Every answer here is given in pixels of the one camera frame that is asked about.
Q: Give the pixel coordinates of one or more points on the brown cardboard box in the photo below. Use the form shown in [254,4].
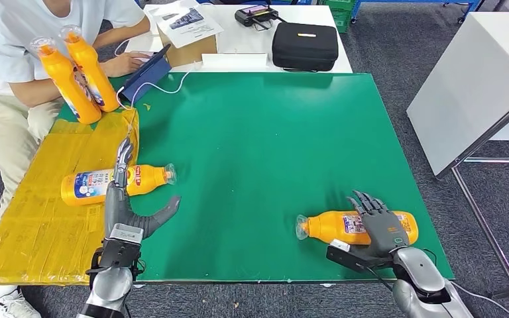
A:
[193,52]

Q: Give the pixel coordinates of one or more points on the green plastic crate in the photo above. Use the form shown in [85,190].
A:
[340,17]

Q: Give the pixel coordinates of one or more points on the dark blue tablet case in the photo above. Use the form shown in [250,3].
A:
[149,74]

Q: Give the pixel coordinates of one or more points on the white sneaker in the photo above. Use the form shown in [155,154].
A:
[15,305]

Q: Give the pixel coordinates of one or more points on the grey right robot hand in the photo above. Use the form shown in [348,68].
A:
[386,230]

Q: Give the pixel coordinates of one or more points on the person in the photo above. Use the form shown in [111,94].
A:
[8,35]

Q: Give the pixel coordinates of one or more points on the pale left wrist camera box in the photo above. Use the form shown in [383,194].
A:
[123,235]

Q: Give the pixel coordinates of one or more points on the yellow taped cardboard sheet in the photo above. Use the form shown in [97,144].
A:
[52,237]

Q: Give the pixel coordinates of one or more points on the printed white paper sheet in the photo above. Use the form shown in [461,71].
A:
[188,22]

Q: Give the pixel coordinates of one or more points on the white table with metal frame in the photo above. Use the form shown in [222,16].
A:
[469,87]

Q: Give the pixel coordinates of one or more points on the blue steel rack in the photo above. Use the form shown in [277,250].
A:
[354,13]

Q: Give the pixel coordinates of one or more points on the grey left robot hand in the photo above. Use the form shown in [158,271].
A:
[118,206]

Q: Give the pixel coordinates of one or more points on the black zip carrying case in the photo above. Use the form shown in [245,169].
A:
[305,47]

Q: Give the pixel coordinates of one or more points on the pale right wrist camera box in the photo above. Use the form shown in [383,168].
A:
[340,245]

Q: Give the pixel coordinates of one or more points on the orange detergent bottle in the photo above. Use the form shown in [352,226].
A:
[92,66]
[83,188]
[68,87]
[324,226]

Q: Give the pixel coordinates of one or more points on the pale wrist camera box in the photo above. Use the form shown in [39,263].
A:
[340,245]
[123,235]

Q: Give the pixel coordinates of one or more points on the black remote controller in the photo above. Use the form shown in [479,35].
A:
[253,15]

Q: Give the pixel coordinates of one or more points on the flat white box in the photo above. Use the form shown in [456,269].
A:
[234,60]

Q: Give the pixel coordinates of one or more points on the person's right hand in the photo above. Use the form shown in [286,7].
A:
[125,65]

